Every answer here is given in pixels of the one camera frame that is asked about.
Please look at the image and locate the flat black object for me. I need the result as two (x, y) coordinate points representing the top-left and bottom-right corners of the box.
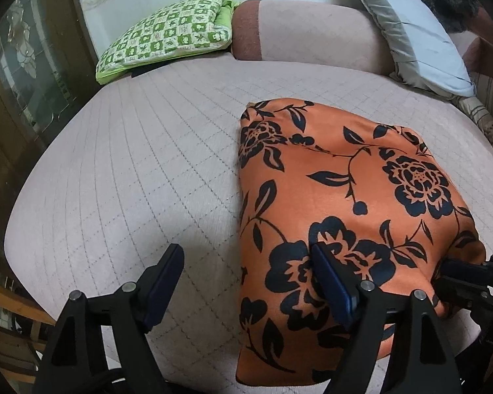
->
(130, 62), (165, 78)

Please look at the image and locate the dark furry cushion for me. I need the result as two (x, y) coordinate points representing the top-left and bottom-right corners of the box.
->
(415, 0), (481, 33)

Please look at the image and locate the green white patterned cushion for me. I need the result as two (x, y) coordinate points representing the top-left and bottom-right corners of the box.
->
(95, 0), (241, 85)

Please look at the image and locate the orange black floral pillow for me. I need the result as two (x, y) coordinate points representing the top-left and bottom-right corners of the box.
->
(235, 98), (487, 386)

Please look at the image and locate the wooden chair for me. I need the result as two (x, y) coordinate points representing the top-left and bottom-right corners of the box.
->
(0, 277), (56, 374)

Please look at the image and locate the dark glass door cabinet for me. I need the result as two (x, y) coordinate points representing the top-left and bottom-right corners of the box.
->
(0, 0), (99, 263)

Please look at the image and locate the pink quilted bed mat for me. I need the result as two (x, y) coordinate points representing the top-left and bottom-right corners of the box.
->
(6, 55), (493, 394)

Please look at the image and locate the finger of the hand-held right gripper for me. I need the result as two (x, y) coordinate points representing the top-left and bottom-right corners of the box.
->
(433, 254), (493, 329)

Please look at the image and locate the pink brown bolster pillow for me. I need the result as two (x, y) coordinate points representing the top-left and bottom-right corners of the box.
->
(231, 0), (395, 77)

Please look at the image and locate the grey frilled pillow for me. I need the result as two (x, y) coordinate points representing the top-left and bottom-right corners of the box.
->
(335, 0), (477, 98)

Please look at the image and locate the striped floral bed sheet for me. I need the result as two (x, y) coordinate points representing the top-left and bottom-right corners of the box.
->
(456, 70), (493, 157)

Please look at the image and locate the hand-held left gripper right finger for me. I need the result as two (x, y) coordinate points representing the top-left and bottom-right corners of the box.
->
(310, 243), (463, 394)

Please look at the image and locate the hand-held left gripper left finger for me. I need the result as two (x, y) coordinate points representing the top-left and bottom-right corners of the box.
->
(33, 243), (185, 394)

